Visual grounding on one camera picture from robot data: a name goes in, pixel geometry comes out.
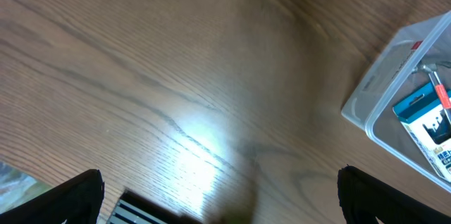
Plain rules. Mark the blue white screwdriver box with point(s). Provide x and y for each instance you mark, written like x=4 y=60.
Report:
x=423 y=117

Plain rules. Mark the black mounting rail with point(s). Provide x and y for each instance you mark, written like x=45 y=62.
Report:
x=131 y=208

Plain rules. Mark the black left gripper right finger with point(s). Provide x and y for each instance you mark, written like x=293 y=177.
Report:
x=367 y=200

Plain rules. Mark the small hammer orange black handle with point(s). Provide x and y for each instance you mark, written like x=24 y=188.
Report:
x=431 y=69

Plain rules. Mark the clear plastic container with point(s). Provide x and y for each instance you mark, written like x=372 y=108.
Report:
x=390 y=79

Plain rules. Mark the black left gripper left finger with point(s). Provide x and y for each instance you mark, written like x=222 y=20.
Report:
x=76 y=201

